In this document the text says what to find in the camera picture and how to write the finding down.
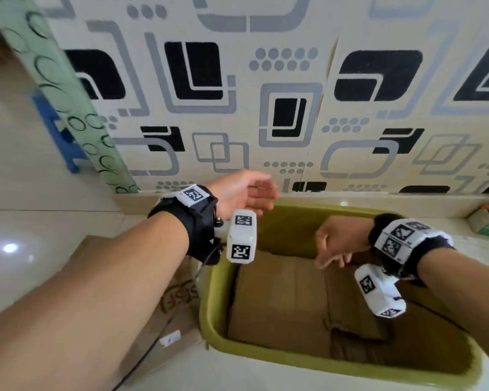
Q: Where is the black left camera cable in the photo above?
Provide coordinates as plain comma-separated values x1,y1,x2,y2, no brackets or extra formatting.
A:
112,244,223,391

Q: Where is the brown cardboard with white label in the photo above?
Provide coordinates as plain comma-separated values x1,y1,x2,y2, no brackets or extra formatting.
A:
65,235,212,387

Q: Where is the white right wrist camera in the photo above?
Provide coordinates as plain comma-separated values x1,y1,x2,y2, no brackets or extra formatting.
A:
353,263,407,319

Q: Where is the blue plastic stool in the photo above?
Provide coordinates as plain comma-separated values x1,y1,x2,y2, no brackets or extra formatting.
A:
32,88,91,174

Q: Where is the black right wrist strap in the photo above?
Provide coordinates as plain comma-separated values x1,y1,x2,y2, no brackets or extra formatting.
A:
368,213,455,281

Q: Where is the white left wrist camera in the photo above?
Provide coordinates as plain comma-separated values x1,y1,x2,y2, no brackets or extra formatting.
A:
216,209,258,266

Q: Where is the black left wrist strap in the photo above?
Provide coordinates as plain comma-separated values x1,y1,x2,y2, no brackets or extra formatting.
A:
148,184,220,266

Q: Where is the person's left hand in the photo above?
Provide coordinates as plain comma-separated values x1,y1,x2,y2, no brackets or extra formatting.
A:
205,169,281,220

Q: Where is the olive green plastic bin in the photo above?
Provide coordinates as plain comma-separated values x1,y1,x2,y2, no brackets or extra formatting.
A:
198,199,484,391

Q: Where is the brown cardboard sheet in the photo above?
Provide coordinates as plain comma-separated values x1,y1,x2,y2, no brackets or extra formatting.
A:
227,250,472,373

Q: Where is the person's right hand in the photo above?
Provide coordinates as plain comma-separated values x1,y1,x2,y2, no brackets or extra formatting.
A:
314,215,375,270

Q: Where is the person's right forearm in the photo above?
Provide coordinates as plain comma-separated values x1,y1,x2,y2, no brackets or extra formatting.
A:
415,246,489,346

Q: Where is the black wrist strap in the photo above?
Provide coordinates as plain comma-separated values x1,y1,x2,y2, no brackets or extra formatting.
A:
368,213,455,281
148,184,220,266

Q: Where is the small green pen box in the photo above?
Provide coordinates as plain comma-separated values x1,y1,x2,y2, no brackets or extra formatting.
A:
467,204,489,241

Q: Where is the person's left forearm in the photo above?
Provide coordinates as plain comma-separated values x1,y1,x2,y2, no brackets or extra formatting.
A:
0,211,190,391

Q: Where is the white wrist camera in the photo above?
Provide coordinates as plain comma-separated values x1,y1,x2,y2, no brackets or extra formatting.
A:
353,263,407,319
216,209,258,266

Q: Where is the green ring-patterned curtain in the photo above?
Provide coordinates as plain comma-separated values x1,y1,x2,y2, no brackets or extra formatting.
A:
0,0,141,195

